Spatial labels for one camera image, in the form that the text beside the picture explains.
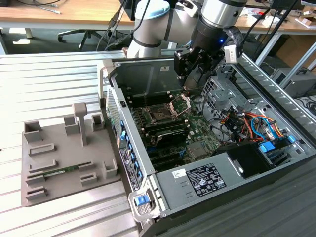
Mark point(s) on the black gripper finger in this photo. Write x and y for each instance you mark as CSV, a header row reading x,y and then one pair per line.
x,y
184,61
214,61

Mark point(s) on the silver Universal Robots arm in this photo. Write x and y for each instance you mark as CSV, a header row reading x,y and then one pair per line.
x,y
153,32

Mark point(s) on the black RAM slot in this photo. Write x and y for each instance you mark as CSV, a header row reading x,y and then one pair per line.
x,y
153,96
168,129
165,124
158,102

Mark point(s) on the CPU socket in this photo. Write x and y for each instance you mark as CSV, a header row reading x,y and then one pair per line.
x,y
160,114

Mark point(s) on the black expansion slot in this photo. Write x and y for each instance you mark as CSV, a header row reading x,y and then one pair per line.
x,y
163,154
168,164

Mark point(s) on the silver drive cage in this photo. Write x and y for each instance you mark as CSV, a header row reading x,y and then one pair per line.
x,y
217,98

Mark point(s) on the open grey PC case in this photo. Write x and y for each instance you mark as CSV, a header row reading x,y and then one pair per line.
x,y
148,74

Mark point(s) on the white box black insert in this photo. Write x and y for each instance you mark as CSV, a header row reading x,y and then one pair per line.
x,y
259,21

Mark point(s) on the black slanted stand pole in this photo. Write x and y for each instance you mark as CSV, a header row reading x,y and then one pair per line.
x,y
275,28

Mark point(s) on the green motherboard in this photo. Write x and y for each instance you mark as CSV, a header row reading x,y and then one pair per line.
x,y
197,128

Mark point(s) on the black computer tower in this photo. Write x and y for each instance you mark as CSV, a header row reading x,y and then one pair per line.
x,y
128,12

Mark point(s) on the black monitor stand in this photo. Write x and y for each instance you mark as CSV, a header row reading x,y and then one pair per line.
x,y
279,6

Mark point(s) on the black graphics card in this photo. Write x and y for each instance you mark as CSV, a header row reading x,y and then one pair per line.
x,y
172,138

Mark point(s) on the brown cardboard box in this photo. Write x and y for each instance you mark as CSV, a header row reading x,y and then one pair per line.
x,y
296,49

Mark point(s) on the grey desktop computer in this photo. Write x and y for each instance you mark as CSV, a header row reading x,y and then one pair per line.
x,y
298,84

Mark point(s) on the silver chipset heatsink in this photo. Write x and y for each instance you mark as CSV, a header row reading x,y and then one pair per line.
x,y
197,150

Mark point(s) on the small cardboard piece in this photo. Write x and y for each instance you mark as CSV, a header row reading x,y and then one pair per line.
x,y
307,21

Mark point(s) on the blue disk carrier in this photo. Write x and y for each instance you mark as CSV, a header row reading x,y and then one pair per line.
x,y
266,147

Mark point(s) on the grey power supply with label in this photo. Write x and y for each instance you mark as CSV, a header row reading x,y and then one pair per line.
x,y
172,192

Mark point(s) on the blue case release latch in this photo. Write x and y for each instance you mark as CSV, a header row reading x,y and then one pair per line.
x,y
141,200

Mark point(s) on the grey parts rack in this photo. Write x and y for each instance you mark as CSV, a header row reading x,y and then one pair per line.
x,y
66,153

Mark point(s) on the green RAM stick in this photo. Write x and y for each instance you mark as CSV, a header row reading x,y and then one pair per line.
x,y
61,170

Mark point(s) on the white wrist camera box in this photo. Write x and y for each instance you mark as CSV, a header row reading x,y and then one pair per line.
x,y
232,54

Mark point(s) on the aluminium frame post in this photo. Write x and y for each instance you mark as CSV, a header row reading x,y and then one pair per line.
x,y
302,61

